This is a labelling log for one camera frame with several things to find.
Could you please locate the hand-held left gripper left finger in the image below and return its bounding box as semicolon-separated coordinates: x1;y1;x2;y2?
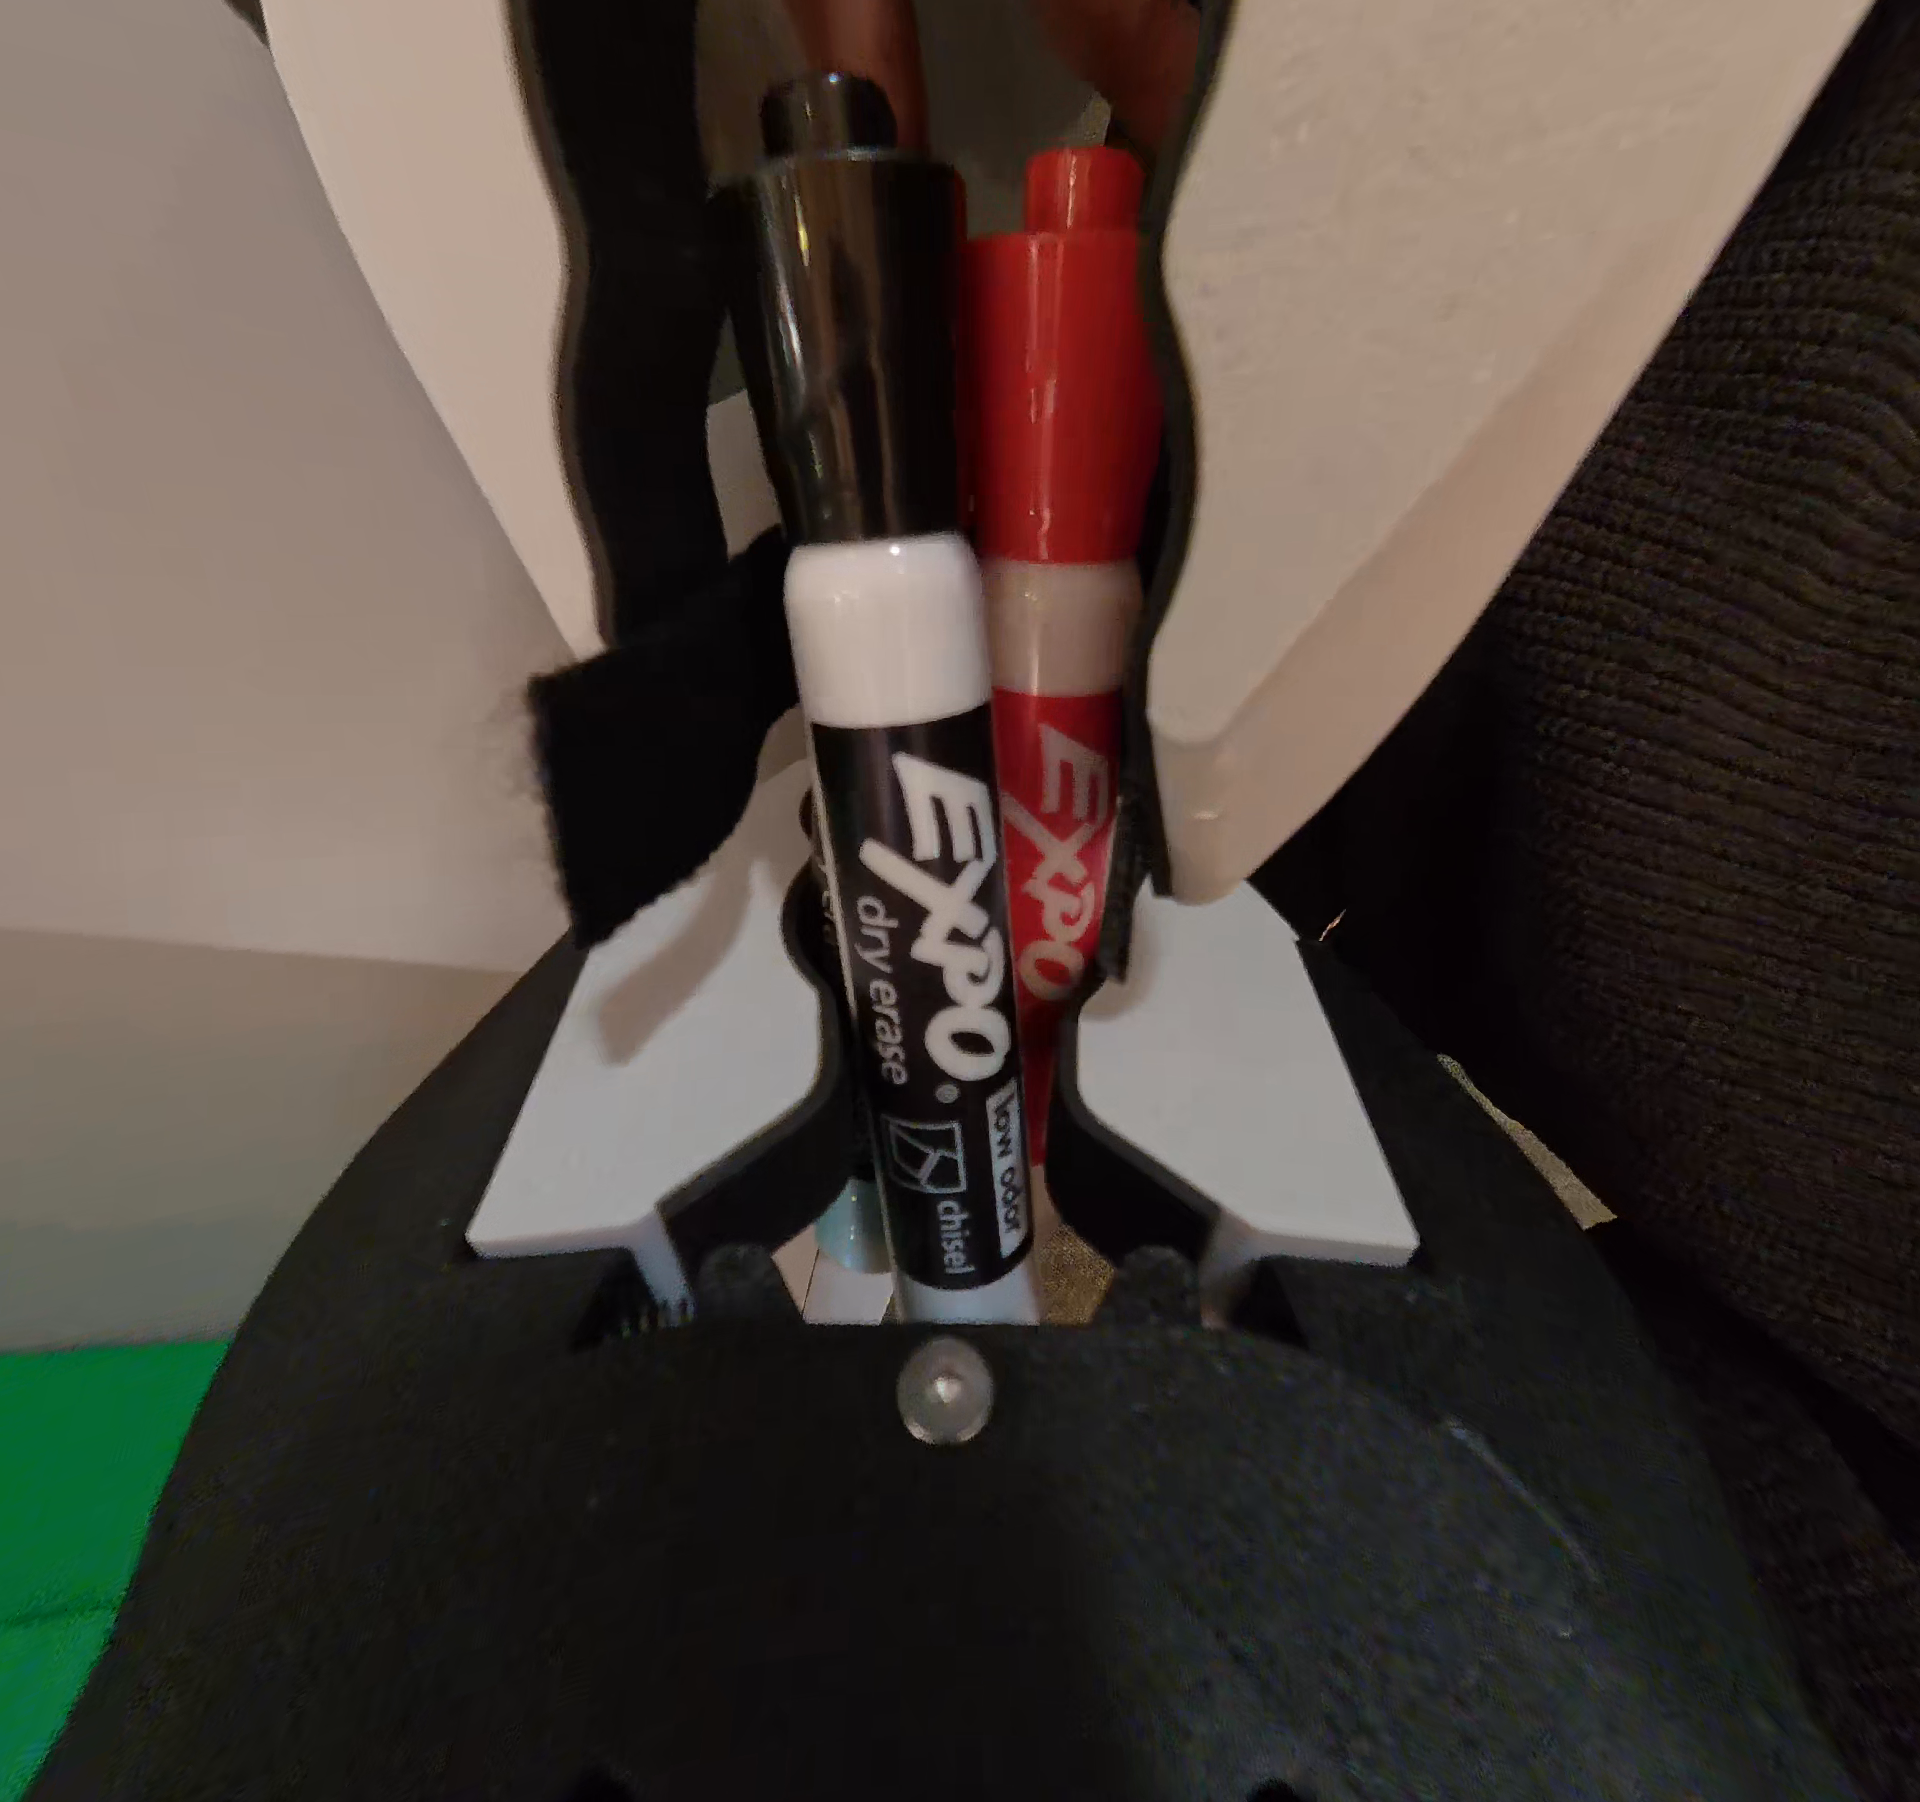
465;719;844;1303

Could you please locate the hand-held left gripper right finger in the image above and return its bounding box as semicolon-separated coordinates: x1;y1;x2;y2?
1055;871;1429;1328

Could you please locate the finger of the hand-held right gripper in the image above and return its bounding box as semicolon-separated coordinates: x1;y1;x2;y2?
245;0;789;649
1118;0;1920;905

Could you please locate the black fabric strap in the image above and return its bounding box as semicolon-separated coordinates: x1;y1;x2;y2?
524;541;1167;984

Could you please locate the red dry erase marker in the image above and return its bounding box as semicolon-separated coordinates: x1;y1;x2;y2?
960;146;1162;1026

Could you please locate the green plastic bin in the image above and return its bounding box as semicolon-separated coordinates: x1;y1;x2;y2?
0;1337;234;1802

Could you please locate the person's black sweater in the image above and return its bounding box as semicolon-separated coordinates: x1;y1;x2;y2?
1247;16;1920;1448

